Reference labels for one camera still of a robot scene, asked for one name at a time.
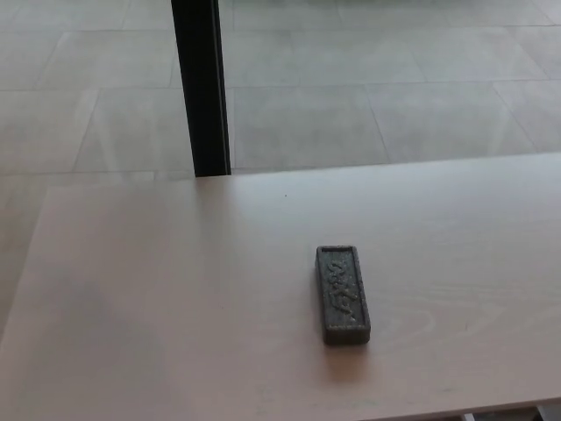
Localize black vertical metal post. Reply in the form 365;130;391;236
171;0;232;178

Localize white frame under desk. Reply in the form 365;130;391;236
460;403;561;421

